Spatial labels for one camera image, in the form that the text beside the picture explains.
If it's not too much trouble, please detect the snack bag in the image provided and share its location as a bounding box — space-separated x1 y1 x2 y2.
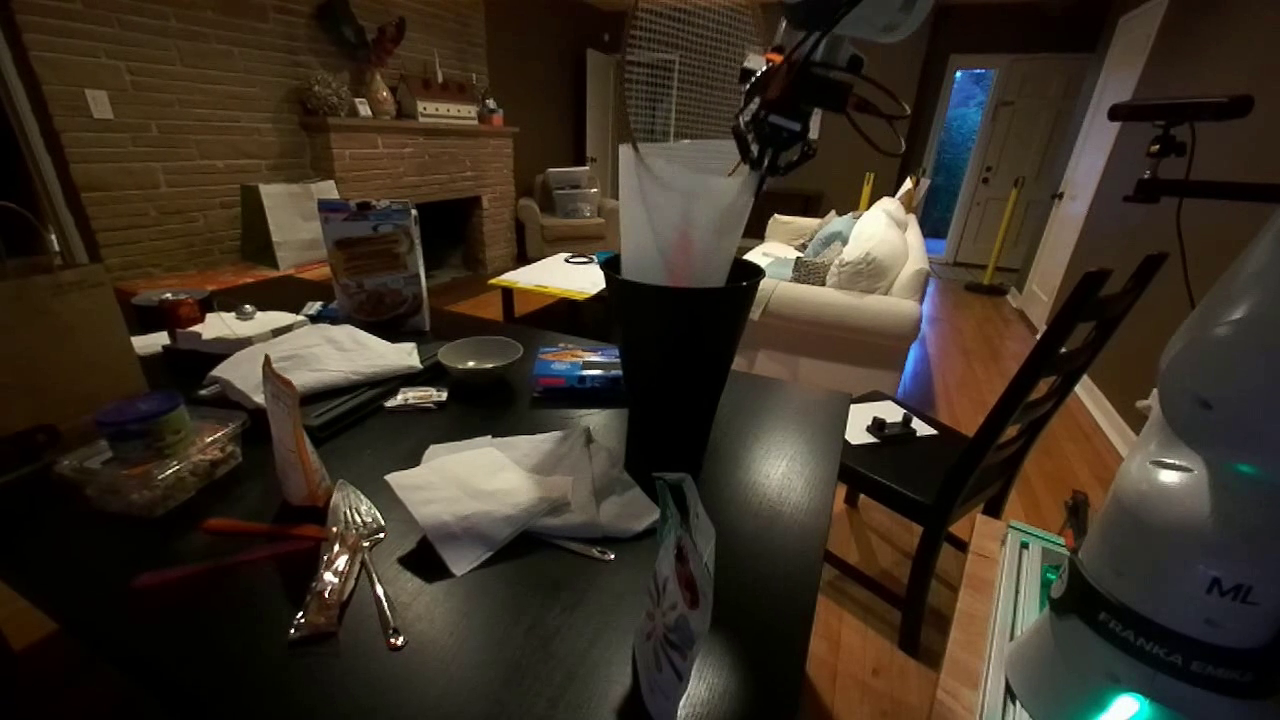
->
318 199 431 331

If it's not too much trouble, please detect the dark bowl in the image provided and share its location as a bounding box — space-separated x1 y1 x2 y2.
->
437 336 523 392

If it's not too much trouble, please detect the plastic food container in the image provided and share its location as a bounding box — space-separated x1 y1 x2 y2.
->
54 402 247 515

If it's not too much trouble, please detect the orange cone bag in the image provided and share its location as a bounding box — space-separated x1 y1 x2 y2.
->
261 361 333 507

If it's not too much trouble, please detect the white paper bag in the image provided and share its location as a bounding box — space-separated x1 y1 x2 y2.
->
261 181 341 268

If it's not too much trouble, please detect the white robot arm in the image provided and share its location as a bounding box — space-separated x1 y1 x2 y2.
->
1008 226 1280 720

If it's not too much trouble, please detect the black camera on mount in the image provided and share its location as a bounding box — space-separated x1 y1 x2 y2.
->
1108 96 1280 205

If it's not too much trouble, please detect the blue packet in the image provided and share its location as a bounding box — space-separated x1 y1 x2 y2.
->
531 338 622 389

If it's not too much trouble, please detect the black wooden chair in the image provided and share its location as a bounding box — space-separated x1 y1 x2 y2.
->
829 250 1168 655

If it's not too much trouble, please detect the black bin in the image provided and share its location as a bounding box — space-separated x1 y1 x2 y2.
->
602 261 762 478

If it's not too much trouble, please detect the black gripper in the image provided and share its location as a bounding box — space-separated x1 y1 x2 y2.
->
730 52 853 177

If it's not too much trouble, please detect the white sofa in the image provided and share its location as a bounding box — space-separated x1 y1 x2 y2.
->
736 177 928 394

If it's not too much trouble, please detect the red chopstick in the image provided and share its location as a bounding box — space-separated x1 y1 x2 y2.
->
199 515 328 541

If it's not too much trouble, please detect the white crumpled cloth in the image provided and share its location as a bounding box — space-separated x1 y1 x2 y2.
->
387 425 661 574

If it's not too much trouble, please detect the white papers stack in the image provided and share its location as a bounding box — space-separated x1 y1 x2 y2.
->
202 322 425 406

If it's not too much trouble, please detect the foreground plastic packet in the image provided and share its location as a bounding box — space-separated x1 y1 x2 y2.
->
632 471 716 720

